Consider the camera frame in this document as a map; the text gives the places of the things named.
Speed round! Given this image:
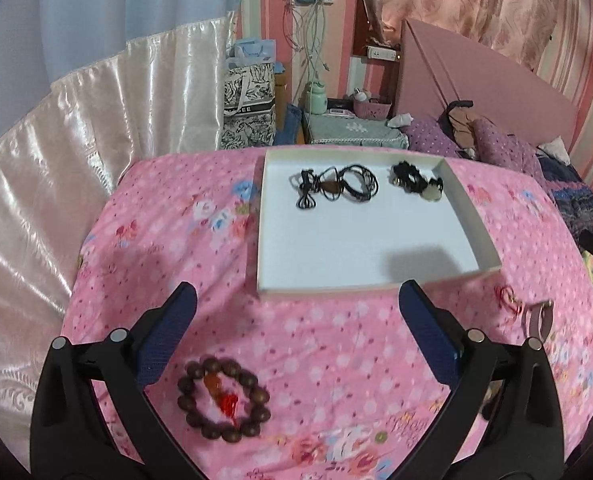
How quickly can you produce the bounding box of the jade pendant black cord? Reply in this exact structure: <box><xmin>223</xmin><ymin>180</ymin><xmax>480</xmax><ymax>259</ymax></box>
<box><xmin>416</xmin><ymin>175</ymin><xmax>445</xmax><ymax>202</ymax></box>

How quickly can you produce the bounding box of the black scrunchie hair tie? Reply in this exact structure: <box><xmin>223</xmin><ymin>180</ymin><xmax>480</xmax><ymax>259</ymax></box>
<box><xmin>389</xmin><ymin>160</ymin><xmax>430</xmax><ymax>194</ymax></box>

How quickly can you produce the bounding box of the black cord pendant necklace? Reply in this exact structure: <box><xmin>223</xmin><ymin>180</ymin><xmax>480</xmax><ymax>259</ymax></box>
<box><xmin>293</xmin><ymin>167</ymin><xmax>346</xmax><ymax>210</ymax></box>

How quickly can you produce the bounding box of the dark knitted blanket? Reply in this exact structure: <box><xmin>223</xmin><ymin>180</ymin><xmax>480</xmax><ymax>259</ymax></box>
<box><xmin>537</xmin><ymin>154</ymin><xmax>593</xmax><ymax>242</ymax></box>

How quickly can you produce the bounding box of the purple dotted pillow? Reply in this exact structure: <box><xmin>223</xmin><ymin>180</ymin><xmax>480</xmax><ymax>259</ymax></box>
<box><xmin>472</xmin><ymin>118</ymin><xmax>547</xmax><ymax>188</ymax></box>

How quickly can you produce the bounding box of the pink floral bed sheet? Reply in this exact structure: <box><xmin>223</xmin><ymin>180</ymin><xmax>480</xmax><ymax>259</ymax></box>
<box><xmin>62</xmin><ymin>148</ymin><xmax>593</xmax><ymax>479</ymax></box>

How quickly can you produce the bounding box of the pink headboard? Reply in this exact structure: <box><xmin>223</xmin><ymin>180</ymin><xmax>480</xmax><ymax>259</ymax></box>
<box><xmin>393</xmin><ymin>20</ymin><xmax>577</xmax><ymax>148</ymax></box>

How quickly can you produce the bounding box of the cream satin curtain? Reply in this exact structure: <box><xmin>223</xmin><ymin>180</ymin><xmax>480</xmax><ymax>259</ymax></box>
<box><xmin>0</xmin><ymin>12</ymin><xmax>237</xmax><ymax>466</ymax></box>

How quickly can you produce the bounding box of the pink patterned window curtain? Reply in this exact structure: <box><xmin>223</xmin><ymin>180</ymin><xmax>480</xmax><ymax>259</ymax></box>
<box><xmin>363</xmin><ymin>0</ymin><xmax>558</xmax><ymax>70</ymax></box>

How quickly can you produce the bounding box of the white shallow tray box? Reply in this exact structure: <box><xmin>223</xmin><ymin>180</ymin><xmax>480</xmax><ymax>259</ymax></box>
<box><xmin>256</xmin><ymin>146</ymin><xmax>502</xmax><ymax>297</ymax></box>

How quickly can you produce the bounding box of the pink plastic basket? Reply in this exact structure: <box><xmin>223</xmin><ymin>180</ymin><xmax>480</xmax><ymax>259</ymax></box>
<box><xmin>353</xmin><ymin>100</ymin><xmax>391</xmax><ymax>122</ymax></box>

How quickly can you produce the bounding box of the white power strip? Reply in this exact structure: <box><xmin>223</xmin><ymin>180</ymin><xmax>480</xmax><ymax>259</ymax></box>
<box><xmin>367</xmin><ymin>46</ymin><xmax>400</xmax><ymax>62</ymax></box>

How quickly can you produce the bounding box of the teal embroidered cloth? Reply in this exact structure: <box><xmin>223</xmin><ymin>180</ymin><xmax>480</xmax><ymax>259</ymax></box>
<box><xmin>306</xmin><ymin>114</ymin><xmax>409</xmax><ymax>150</ymax></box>

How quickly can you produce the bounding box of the green thermos bottle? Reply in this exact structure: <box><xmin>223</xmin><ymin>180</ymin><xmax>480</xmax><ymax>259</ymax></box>
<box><xmin>304</xmin><ymin>80</ymin><xmax>328</xmax><ymax>115</ymax></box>

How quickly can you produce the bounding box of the black white floral tote bag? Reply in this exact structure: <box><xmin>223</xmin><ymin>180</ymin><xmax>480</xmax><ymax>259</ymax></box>
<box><xmin>218</xmin><ymin>63</ymin><xmax>276</xmax><ymax>150</ymax></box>

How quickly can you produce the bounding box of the light blue paper bag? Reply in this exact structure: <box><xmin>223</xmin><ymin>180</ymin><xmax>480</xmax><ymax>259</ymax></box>
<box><xmin>225</xmin><ymin>38</ymin><xmax>276</xmax><ymax>70</ymax></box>

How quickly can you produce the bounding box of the watch with pale strap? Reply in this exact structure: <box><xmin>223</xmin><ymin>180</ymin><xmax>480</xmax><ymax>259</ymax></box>
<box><xmin>522</xmin><ymin>299</ymin><xmax>554</xmax><ymax>344</ymax></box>

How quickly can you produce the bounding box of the red string bracelet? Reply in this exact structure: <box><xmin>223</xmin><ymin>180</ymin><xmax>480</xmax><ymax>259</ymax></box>
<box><xmin>496</xmin><ymin>284</ymin><xmax>526</xmax><ymax>321</ymax></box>

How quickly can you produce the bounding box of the brown wooden bead bracelet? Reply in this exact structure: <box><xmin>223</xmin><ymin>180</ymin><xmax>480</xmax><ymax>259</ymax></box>
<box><xmin>177</xmin><ymin>353</ymin><xmax>273</xmax><ymax>443</ymax></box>

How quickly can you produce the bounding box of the brown bag black strap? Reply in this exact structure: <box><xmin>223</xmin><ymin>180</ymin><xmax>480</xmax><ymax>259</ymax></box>
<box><xmin>436</xmin><ymin>98</ymin><xmax>478</xmax><ymax>149</ymax></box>

